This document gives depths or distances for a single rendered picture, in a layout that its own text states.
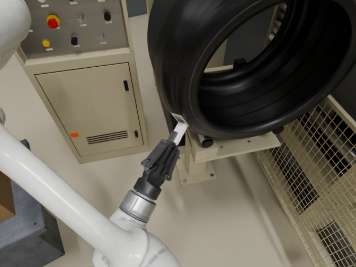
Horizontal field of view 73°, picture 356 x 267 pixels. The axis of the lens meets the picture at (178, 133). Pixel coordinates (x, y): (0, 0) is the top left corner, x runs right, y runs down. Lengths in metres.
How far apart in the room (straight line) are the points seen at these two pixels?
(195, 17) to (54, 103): 1.15
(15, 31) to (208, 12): 0.40
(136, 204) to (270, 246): 1.21
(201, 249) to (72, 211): 1.23
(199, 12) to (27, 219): 0.98
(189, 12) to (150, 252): 0.49
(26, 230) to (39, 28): 0.87
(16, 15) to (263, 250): 1.62
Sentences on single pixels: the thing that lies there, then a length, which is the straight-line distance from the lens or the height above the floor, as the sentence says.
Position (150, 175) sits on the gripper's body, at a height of 1.02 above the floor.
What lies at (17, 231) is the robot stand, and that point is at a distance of 1.17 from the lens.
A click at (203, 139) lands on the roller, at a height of 0.92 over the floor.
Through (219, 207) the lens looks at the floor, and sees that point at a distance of 1.75.
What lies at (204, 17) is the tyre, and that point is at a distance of 0.54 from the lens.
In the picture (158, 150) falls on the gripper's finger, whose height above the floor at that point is 1.05.
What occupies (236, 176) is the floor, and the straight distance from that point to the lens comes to 1.88.
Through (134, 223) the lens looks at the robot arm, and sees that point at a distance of 0.66.
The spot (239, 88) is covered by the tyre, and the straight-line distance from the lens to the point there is 1.07.
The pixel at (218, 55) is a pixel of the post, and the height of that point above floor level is 1.01.
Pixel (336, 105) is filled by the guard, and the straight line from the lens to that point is 1.03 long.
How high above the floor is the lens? 1.60
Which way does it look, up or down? 51 degrees down
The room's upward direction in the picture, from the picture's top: straight up
